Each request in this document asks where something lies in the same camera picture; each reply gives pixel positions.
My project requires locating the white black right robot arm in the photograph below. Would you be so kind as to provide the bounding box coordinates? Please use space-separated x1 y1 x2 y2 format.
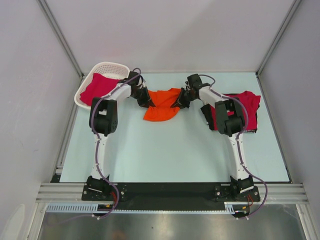
171 74 255 201

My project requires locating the orange t shirt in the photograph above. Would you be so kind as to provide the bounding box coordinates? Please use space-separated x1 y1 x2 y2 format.
143 88 181 122

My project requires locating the white slotted cable duct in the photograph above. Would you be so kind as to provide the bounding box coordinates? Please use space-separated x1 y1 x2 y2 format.
46 203 235 214

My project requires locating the magenta t shirt stack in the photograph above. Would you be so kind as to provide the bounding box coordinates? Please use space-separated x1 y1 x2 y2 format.
208 90 262 131

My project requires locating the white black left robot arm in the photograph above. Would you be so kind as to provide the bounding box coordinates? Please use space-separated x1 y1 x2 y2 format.
85 67 155 200

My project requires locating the magenta t shirt in basket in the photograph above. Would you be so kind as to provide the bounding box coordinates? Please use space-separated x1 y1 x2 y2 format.
80 73 120 106

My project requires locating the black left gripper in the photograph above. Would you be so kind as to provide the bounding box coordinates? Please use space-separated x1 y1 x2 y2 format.
130 86 155 109

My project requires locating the white perforated plastic basket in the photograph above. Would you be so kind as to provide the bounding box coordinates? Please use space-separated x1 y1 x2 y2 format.
74 61 130 110

